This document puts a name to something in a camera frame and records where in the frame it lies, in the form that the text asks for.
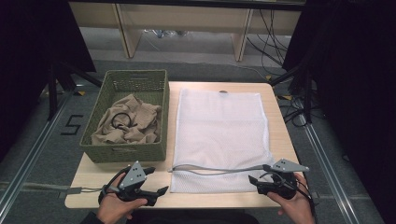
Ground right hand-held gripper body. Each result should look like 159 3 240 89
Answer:
259 158 310 201

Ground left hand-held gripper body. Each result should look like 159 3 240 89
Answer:
102 161 150 203

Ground green woven basket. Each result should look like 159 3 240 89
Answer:
78 69 171 164

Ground beige garment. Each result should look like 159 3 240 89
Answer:
91 93 163 146

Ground white mesh laundry bag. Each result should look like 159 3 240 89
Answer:
168 87 276 194

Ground person's left hand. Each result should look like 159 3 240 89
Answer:
96 193 149 224

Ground person's right hand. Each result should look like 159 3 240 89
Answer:
266 172 316 224

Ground person's dark clothing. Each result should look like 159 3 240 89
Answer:
130 210 260 224

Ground black metal stand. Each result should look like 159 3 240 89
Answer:
46 60 105 121
268 50 316 125

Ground black curtain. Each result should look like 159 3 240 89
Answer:
0 0 97 163
282 0 396 224

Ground clear plastic wrap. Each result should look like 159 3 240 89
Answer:
144 29 190 39

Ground light wooden shelf unit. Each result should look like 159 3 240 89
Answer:
68 1 306 63

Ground aluminium floor rail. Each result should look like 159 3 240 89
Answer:
0 92 73 214
296 102 363 224

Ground black floor cables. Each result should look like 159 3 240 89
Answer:
278 95 323 128

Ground grey cable with plug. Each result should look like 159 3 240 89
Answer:
59 186 106 196

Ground black cord loop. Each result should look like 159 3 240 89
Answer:
110 112 138 131

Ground bundle of black cables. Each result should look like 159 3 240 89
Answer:
247 8 290 69

